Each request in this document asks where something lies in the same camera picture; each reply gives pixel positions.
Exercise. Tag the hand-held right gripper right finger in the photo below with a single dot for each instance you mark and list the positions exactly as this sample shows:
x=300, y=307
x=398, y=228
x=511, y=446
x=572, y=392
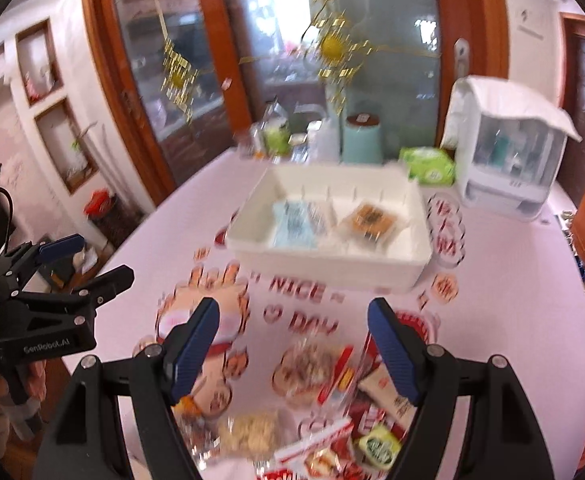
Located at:
x=393, y=355

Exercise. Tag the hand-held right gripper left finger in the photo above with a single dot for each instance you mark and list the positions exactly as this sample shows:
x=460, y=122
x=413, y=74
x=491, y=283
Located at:
x=192, y=355

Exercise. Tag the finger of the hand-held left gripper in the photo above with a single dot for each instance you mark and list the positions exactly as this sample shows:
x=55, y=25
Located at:
x=103, y=285
x=60, y=248

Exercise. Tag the beige snack packet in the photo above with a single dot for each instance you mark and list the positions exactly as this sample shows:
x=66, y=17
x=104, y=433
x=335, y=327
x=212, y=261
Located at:
x=388, y=396

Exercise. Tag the clear bag with red label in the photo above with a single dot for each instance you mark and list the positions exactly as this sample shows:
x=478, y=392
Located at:
x=306, y=366

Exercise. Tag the yellow green snack packet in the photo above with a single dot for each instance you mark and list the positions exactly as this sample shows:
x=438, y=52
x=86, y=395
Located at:
x=377, y=446

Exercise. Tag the clear packet of pale crackers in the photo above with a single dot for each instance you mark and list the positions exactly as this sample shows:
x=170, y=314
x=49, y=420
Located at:
x=250, y=431

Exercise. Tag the white plastic storage box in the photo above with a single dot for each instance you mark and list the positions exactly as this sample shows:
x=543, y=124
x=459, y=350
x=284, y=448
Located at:
x=322, y=265

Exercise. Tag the red white striped packet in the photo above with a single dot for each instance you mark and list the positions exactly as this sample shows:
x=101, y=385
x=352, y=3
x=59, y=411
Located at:
x=317, y=444

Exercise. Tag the brown snack packet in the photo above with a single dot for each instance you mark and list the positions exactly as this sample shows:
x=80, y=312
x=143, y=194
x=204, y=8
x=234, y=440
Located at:
x=370, y=221

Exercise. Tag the light blue snack packets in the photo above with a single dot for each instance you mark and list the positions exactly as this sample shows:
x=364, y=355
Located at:
x=296, y=225

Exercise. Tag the person's left hand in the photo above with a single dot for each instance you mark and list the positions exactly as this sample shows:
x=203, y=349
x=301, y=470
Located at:
x=33, y=381

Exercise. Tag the pink printed tablecloth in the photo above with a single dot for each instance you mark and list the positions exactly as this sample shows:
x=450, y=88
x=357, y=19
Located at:
x=502, y=275

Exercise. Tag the green tissue pack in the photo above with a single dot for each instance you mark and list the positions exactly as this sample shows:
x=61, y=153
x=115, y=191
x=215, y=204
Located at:
x=428, y=165

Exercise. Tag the small gold door ornament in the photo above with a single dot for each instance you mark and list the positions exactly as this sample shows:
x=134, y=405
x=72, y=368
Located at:
x=177, y=77

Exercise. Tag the teal cup with lid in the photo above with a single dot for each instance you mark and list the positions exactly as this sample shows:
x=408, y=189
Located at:
x=362, y=139

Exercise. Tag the white plastic bottle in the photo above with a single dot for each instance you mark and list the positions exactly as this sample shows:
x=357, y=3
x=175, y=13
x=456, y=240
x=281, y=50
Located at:
x=325, y=139

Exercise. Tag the green drink bottle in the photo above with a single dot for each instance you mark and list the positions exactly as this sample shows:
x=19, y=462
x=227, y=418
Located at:
x=276, y=137

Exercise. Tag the wooden framed glass door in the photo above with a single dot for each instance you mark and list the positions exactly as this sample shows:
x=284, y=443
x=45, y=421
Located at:
x=397, y=20
x=137, y=35

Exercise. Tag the white cosmetic organizer case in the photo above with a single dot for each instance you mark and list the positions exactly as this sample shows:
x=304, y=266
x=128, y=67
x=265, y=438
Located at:
x=510, y=150

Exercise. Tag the large gold door ornament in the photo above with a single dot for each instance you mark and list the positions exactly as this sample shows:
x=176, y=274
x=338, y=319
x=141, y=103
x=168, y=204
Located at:
x=335, y=47

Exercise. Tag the wall niche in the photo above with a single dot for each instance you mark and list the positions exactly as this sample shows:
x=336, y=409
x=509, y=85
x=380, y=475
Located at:
x=37, y=62
x=67, y=145

